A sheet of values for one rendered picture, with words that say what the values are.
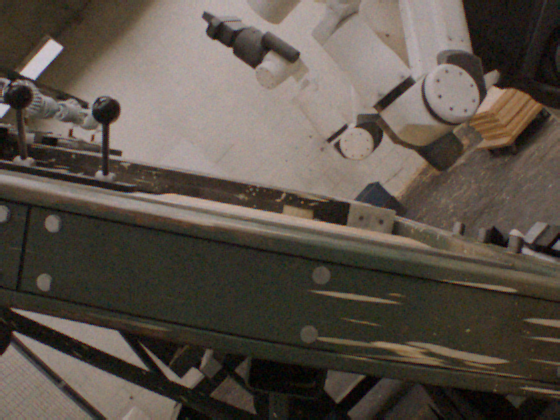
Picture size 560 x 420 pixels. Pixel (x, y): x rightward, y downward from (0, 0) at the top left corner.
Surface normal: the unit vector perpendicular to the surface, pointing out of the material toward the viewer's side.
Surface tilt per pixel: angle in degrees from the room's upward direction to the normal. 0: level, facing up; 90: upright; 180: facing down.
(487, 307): 90
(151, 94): 90
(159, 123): 90
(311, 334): 90
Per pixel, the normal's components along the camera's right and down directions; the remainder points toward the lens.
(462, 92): 0.26, -0.19
